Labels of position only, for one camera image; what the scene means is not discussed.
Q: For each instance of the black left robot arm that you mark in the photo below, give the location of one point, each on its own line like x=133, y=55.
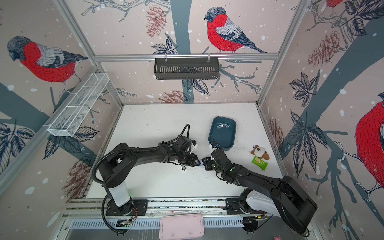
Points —
x=113, y=168

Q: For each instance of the pink plastic box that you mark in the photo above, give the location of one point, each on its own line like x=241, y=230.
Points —
x=182, y=227

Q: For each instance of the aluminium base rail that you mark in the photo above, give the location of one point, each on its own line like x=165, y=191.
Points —
x=216, y=212

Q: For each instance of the teal plastic tray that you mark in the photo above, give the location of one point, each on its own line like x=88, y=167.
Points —
x=225, y=138

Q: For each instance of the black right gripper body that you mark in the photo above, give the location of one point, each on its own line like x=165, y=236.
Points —
x=210, y=163

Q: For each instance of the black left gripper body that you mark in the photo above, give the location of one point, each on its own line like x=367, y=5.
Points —
x=188, y=159

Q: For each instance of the green snack packet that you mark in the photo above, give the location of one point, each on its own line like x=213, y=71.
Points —
x=260, y=163

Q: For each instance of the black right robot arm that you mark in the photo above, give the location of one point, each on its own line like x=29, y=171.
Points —
x=281, y=197

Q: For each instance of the brown plush dog toy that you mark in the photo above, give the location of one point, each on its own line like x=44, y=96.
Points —
x=260, y=152

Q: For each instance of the white mesh wall shelf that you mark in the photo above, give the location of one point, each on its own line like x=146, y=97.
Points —
x=81, y=102

